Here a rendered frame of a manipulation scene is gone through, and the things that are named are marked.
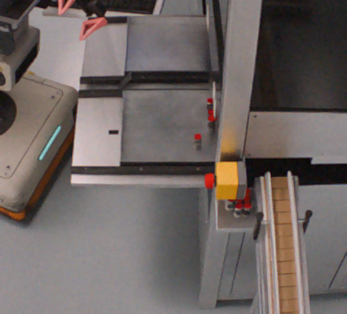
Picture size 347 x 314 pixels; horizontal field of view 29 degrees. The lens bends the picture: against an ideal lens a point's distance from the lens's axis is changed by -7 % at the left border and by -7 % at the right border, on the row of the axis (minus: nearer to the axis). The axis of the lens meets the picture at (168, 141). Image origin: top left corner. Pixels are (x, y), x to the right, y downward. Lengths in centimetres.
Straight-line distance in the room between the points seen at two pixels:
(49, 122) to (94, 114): 80
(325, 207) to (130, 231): 105
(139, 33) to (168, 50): 12
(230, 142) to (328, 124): 26
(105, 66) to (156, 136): 33
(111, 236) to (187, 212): 34
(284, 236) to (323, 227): 41
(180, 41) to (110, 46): 23
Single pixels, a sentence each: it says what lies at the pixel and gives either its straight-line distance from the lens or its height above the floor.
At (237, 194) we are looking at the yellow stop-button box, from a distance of 181.
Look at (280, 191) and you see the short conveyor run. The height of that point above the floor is 93.
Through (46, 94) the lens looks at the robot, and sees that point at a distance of 299.
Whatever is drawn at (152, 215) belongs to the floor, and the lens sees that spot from 292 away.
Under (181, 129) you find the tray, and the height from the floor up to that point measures 88.
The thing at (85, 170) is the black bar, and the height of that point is 90.
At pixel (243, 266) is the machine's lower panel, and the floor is 38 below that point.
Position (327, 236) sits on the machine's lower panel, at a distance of 228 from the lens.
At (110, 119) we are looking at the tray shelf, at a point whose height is 88.
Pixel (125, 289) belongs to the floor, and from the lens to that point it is 276.
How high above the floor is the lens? 249
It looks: 53 degrees down
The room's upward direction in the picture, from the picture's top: 1 degrees clockwise
